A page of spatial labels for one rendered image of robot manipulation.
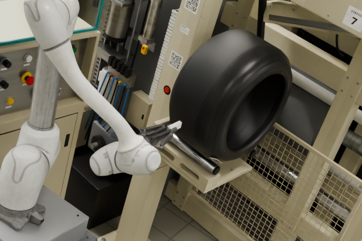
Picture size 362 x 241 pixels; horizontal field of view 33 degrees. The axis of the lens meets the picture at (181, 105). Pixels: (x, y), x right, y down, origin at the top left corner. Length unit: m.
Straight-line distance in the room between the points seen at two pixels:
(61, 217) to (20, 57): 0.68
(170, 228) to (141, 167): 1.69
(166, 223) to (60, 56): 1.89
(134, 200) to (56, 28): 1.43
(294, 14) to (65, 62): 1.19
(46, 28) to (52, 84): 0.33
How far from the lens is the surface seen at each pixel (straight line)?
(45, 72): 2.35
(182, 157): 2.83
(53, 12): 2.12
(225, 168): 2.97
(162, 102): 2.96
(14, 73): 2.69
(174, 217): 3.86
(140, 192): 3.25
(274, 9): 2.96
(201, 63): 2.56
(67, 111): 2.95
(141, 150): 2.12
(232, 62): 2.53
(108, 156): 2.24
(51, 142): 2.48
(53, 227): 2.46
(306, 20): 2.87
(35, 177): 2.34
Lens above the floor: 2.44
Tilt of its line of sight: 29 degrees down
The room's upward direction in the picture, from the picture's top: 17 degrees clockwise
